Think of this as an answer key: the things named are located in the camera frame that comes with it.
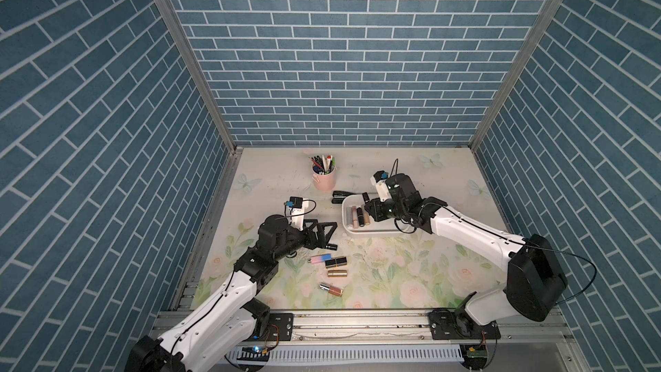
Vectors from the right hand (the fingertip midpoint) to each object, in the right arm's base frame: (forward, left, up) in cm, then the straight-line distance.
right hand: (368, 207), depth 84 cm
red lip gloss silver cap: (-23, +10, -12) cm, 28 cm away
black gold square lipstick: (-14, +9, -12) cm, 21 cm away
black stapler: (+12, +11, -13) cm, 21 cm away
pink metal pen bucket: (+15, +17, -7) cm, 23 cm away
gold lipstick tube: (-18, +9, -13) cm, 24 cm away
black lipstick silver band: (+3, +2, -13) cm, 13 cm away
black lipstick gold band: (+3, +1, +2) cm, 3 cm away
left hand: (-10, +11, +3) cm, 15 cm away
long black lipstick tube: (-9, +11, -13) cm, 19 cm away
